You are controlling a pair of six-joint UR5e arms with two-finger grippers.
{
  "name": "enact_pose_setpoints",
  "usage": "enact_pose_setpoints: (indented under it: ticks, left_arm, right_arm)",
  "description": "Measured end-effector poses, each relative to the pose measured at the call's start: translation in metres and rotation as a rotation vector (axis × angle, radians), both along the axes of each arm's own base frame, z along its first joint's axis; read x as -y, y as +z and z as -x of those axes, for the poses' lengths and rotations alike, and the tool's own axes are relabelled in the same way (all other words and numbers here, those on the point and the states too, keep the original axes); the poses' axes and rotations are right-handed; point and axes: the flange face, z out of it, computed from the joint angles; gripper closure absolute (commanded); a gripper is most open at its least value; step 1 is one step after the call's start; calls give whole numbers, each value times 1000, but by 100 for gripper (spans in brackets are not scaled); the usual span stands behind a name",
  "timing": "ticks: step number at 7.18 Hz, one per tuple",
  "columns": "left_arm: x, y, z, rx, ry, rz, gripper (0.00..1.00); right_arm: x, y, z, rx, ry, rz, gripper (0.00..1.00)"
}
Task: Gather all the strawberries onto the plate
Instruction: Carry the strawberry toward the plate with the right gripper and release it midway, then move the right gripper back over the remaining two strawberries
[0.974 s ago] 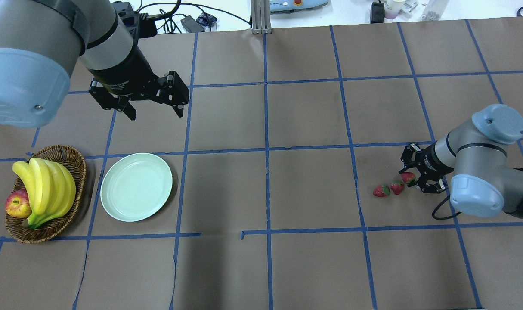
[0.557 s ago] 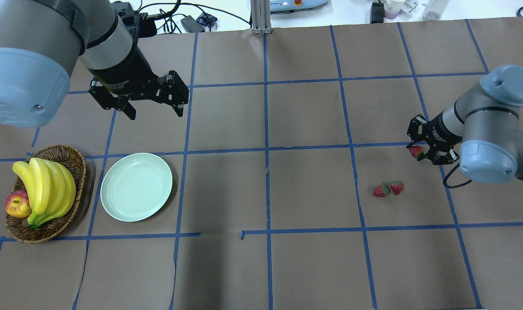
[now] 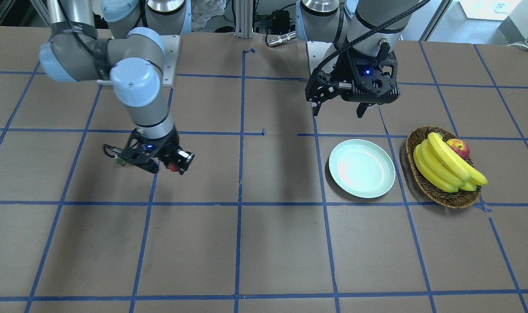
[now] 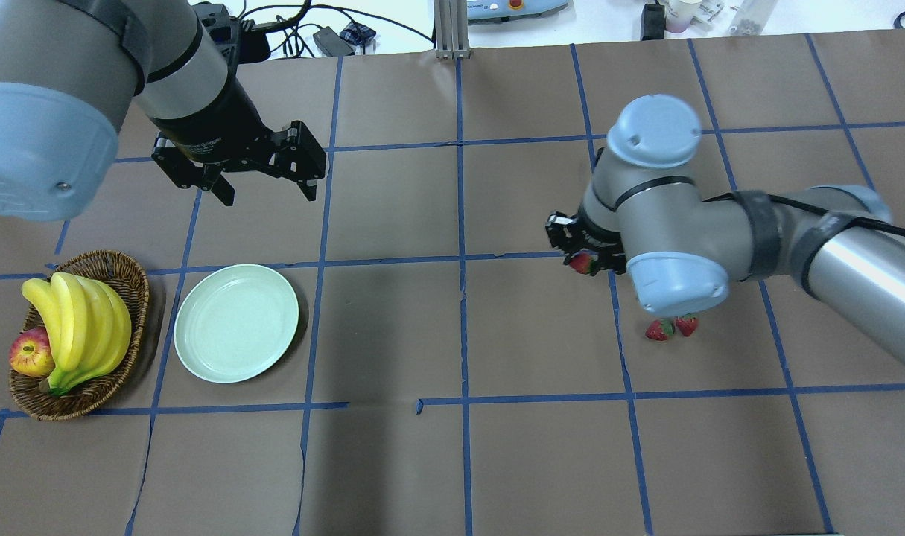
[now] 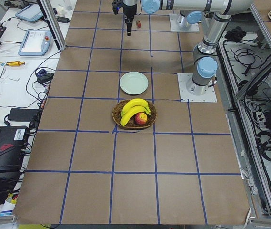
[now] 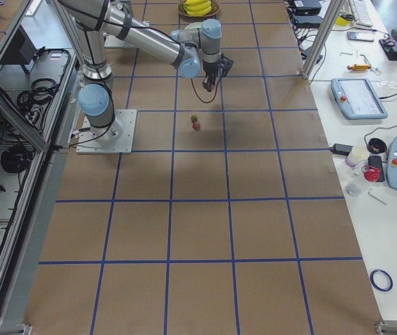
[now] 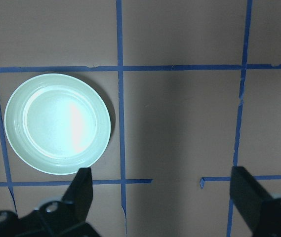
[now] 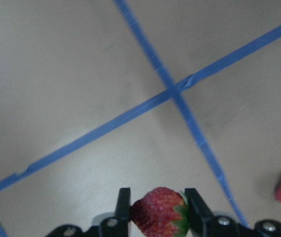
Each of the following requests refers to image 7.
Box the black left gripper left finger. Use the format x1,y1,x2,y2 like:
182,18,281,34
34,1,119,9
17,168,92,237

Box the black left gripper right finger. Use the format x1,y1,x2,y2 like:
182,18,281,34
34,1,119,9
230,166,281,237

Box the pale green plate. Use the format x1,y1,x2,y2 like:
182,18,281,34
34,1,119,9
4,74,111,175

